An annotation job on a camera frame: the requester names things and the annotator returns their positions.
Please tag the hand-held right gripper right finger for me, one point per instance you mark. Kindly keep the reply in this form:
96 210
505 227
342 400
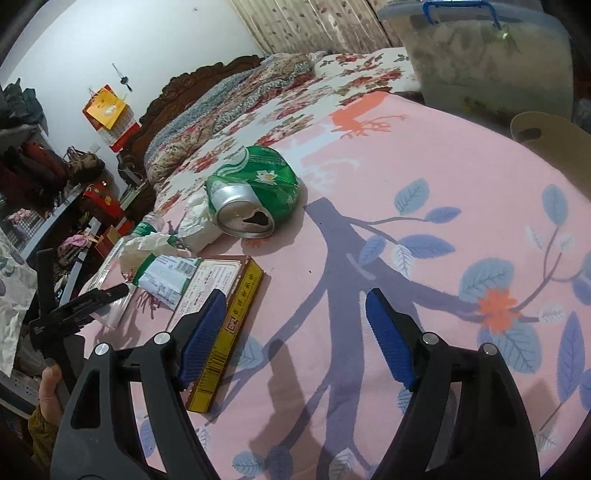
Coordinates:
388 341

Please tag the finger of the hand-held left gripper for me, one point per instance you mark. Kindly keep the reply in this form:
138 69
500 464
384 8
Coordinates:
45 281
92 300

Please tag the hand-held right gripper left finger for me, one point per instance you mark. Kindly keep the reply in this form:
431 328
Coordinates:
203 332

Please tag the white patterned bag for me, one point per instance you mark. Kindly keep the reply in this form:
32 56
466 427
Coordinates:
14 300

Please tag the yellow brown box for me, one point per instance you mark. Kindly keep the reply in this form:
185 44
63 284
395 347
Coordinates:
240 300

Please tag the green white snack wrapper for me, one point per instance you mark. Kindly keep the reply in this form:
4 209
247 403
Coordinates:
161 281

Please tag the clear plastic bottle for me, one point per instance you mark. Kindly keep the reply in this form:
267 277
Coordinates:
144 226

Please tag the white tissue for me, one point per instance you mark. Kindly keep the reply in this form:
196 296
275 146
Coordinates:
196 230

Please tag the crushed green drink can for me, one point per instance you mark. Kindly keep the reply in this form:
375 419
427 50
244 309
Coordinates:
263 184

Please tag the person's left hand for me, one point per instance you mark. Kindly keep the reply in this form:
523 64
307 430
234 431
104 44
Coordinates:
48 397

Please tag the clear plastic bag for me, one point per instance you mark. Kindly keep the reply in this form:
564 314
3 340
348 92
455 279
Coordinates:
104 277

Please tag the pink cloth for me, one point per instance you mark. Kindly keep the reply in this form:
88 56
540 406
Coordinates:
74 244

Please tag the grey metal shelf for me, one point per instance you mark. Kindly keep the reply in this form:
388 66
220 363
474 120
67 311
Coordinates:
46 226

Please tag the red gift box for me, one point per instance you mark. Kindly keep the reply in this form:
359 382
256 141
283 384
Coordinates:
99 198

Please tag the dark red folded clothes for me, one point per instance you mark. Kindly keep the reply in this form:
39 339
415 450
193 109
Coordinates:
27 170

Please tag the brown handbag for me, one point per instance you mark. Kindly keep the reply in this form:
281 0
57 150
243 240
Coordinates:
85 161

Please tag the pink leaf printed blanket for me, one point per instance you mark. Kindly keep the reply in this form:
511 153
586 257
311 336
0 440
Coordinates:
369 207

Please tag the dark green folded clothes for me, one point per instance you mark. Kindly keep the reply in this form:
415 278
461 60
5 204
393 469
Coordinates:
18 104

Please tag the yellow paper bag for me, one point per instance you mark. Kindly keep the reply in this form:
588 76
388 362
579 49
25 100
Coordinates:
106 110

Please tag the folded floral quilt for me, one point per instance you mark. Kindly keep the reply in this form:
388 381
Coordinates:
207 106

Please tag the carved wooden headboard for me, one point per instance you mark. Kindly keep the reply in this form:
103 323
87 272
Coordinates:
184 87

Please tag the white floral bedsheet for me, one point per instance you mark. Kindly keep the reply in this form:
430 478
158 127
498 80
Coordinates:
300 106

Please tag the beige chair back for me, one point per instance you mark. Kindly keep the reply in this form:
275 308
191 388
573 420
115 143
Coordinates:
563 143

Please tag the patterned beige curtain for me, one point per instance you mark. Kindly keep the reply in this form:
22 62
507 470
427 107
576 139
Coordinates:
314 23

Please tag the red wall calendar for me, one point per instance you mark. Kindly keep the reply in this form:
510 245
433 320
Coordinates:
123 136

